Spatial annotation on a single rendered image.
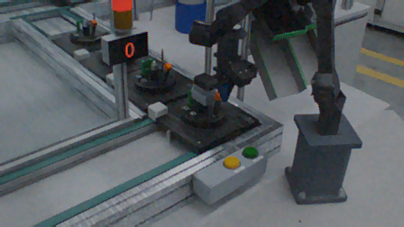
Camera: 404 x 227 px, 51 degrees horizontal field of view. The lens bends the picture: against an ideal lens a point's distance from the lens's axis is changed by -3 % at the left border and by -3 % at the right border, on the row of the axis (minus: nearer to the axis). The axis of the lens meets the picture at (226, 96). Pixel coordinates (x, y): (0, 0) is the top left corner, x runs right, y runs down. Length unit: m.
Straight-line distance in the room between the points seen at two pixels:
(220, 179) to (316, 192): 0.27
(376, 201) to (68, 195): 0.83
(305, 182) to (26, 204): 0.71
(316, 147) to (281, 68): 0.43
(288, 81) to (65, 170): 0.74
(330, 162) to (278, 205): 0.18
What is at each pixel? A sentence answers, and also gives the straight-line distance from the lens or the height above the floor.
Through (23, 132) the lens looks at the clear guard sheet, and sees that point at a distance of 1.21.
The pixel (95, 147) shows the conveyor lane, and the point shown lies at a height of 0.94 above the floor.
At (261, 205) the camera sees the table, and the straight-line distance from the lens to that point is 1.19.
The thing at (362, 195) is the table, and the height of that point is 0.86.
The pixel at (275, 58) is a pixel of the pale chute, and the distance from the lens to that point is 1.46.
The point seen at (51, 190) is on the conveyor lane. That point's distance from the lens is 1.18.
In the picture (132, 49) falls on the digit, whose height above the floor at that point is 1.20.
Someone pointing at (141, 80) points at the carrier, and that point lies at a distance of 1.44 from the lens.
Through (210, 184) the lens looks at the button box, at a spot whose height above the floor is 0.96.
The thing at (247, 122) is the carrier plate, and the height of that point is 0.97.
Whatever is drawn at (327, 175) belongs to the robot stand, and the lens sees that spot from 1.18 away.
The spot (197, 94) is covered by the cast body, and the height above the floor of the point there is 1.05.
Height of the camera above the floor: 1.68
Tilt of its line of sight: 30 degrees down
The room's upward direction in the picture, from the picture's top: 4 degrees clockwise
